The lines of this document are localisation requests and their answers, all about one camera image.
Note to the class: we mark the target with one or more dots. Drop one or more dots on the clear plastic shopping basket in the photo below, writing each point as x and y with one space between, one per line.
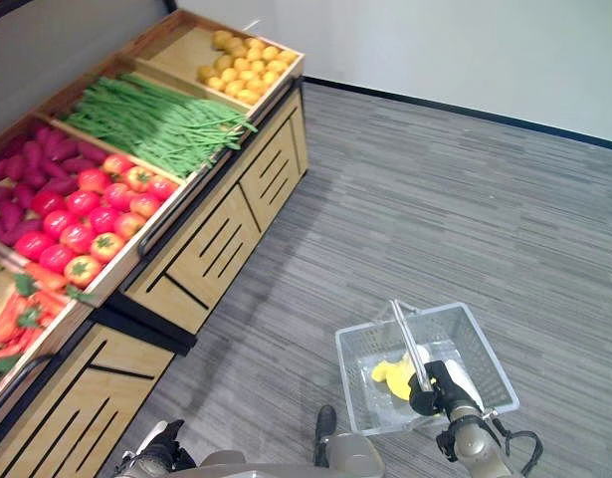
365 378

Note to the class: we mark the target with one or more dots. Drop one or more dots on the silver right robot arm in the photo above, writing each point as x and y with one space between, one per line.
472 440

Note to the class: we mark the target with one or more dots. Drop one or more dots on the black baseboard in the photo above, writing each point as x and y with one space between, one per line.
460 110

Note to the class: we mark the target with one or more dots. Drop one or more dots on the long wooden produce stand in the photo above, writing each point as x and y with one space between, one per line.
221 239

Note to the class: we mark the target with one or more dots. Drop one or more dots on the dark robot foot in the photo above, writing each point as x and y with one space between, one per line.
325 423

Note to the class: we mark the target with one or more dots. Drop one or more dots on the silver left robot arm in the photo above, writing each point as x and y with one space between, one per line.
148 465

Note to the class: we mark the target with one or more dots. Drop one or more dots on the silver robot body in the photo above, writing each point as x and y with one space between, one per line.
350 455

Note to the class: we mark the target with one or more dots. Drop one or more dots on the red tomato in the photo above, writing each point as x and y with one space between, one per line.
33 245
77 237
139 178
82 202
106 247
59 223
94 180
129 225
56 258
162 187
104 219
117 163
119 195
145 205
48 202
81 271

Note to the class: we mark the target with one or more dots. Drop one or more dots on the large yellow potato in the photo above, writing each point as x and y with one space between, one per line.
401 383

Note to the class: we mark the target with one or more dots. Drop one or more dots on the green bean pile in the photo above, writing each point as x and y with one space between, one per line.
156 124

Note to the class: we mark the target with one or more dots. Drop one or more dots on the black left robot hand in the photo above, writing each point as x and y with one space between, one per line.
168 435

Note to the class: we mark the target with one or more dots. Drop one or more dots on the orange carrot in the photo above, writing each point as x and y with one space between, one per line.
29 338
52 302
46 277
7 351
7 318

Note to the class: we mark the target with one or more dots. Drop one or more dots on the white label clip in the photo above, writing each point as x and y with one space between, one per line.
252 25

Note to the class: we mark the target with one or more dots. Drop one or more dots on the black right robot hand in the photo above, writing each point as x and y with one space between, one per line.
437 386

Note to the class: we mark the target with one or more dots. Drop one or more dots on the short wooden produce stand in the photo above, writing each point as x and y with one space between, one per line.
101 398

